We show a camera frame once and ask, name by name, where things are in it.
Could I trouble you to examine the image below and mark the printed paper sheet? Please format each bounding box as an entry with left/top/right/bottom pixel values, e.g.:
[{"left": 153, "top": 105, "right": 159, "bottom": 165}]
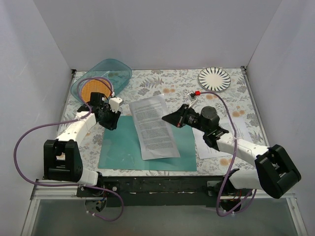
[
  {"left": 129, "top": 94, "right": 180, "bottom": 160},
  {"left": 192, "top": 118, "right": 252, "bottom": 159}
]

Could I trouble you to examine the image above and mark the teal plastic folder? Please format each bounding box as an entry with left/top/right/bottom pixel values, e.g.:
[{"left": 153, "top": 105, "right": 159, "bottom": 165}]
[{"left": 98, "top": 116, "right": 197, "bottom": 172}]

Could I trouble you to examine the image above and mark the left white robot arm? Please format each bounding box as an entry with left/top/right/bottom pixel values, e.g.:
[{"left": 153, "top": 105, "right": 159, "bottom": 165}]
[{"left": 43, "top": 92, "right": 124, "bottom": 197}]

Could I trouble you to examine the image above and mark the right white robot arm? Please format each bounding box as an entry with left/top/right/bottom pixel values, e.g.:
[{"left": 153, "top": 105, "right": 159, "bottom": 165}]
[{"left": 162, "top": 104, "right": 301, "bottom": 199}]

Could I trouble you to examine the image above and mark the orange woven coaster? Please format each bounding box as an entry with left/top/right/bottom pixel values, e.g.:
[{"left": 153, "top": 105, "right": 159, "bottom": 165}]
[{"left": 80, "top": 77, "right": 114, "bottom": 102}]

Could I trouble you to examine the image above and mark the floral tablecloth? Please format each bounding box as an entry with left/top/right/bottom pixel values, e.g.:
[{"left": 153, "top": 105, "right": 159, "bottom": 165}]
[{"left": 80, "top": 68, "right": 267, "bottom": 176}]

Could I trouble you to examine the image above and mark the teal transparent plastic container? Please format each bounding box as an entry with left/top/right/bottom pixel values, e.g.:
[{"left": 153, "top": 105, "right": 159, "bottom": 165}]
[{"left": 70, "top": 59, "right": 132, "bottom": 101}]

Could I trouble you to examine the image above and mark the striped white ceramic plate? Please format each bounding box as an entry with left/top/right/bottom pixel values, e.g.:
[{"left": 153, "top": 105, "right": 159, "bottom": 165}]
[{"left": 198, "top": 67, "right": 231, "bottom": 92}]

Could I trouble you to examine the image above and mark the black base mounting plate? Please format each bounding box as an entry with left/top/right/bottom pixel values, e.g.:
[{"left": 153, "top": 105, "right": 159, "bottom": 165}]
[{"left": 76, "top": 176, "right": 242, "bottom": 212}]

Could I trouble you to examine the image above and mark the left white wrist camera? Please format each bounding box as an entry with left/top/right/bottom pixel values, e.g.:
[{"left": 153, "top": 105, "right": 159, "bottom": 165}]
[{"left": 108, "top": 97, "right": 124, "bottom": 113}]

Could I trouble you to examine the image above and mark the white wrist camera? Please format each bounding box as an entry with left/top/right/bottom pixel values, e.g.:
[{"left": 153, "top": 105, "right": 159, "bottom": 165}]
[
  {"left": 108, "top": 97, "right": 124, "bottom": 113},
  {"left": 188, "top": 91, "right": 201, "bottom": 108}
]

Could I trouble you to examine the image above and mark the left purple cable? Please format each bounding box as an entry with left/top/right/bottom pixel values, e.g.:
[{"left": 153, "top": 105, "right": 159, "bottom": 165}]
[{"left": 13, "top": 76, "right": 125, "bottom": 222}]

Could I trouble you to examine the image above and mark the purple cable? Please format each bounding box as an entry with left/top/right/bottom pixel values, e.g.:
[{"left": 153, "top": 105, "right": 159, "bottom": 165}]
[
  {"left": 194, "top": 90, "right": 257, "bottom": 217},
  {"left": 13, "top": 76, "right": 125, "bottom": 222}
]

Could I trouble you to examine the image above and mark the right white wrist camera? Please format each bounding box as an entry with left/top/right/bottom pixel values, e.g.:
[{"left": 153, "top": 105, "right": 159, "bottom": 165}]
[{"left": 188, "top": 91, "right": 201, "bottom": 108}]

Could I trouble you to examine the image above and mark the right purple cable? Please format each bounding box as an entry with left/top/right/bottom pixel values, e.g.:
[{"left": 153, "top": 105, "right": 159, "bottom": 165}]
[{"left": 194, "top": 90, "right": 257, "bottom": 217}]

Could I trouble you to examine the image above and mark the aluminium frame rail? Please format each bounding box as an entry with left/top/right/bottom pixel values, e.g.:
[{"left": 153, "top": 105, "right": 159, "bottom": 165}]
[{"left": 31, "top": 180, "right": 78, "bottom": 200}]

